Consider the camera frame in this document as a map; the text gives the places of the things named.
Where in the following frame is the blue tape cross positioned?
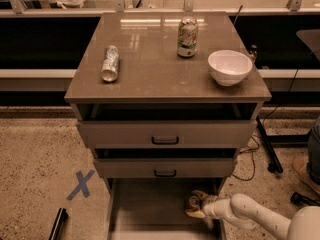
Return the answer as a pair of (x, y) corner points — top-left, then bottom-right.
(67, 170), (95, 201)

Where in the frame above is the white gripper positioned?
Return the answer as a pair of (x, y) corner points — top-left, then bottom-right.
(185, 190), (221, 219)

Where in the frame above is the green white soda can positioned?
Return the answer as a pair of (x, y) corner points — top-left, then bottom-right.
(177, 16), (198, 58)

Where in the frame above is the white bowl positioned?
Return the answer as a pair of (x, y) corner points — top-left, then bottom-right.
(208, 50), (253, 86)

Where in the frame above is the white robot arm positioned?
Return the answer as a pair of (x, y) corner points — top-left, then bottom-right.
(185, 190), (320, 240)

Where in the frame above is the person's shoe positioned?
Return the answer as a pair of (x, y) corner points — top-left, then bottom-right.
(292, 157), (320, 195)

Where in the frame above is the top drawer with handle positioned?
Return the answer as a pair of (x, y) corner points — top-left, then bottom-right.
(77, 120), (256, 149)

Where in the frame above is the open bottom drawer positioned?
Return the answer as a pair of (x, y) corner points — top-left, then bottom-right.
(106, 178), (226, 240)

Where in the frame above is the red coke can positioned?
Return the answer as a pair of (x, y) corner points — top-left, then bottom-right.
(186, 196), (200, 212)

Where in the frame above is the middle drawer with handle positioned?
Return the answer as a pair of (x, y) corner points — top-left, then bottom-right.
(94, 158), (235, 178)

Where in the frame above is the grey drawer cabinet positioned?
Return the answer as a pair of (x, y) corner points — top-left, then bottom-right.
(64, 11), (272, 240)

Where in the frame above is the metal railing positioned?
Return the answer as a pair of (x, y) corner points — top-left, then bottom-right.
(0, 0), (320, 18)

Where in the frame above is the silver can lying down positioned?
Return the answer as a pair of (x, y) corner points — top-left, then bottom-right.
(101, 45), (119, 82)

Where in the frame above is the black stand leg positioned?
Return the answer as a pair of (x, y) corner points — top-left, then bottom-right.
(256, 117), (283, 174)

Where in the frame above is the black cable on floor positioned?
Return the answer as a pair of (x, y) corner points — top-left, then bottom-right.
(231, 68), (300, 182)

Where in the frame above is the black bar bottom left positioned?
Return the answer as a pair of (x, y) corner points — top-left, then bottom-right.
(48, 208), (68, 240)

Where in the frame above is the black caster leg right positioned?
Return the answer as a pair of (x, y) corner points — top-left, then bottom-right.
(290, 192), (320, 207)

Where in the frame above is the drawer with handle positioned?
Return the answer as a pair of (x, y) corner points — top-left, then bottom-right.
(77, 120), (256, 149)
(94, 158), (235, 178)

